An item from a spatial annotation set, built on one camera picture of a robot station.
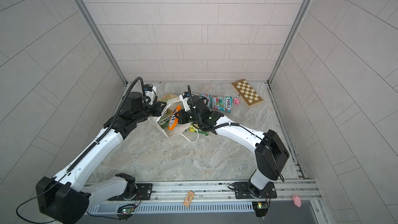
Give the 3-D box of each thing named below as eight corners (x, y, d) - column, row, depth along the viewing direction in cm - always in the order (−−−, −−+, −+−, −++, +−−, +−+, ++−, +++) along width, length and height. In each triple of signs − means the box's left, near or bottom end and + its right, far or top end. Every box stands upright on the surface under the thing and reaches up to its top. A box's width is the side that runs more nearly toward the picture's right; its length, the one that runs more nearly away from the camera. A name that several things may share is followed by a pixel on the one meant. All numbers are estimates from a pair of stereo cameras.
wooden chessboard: (247, 108, 104) (248, 105, 102) (230, 85, 117) (231, 82, 115) (261, 102, 107) (263, 99, 105) (244, 81, 120) (244, 78, 118)
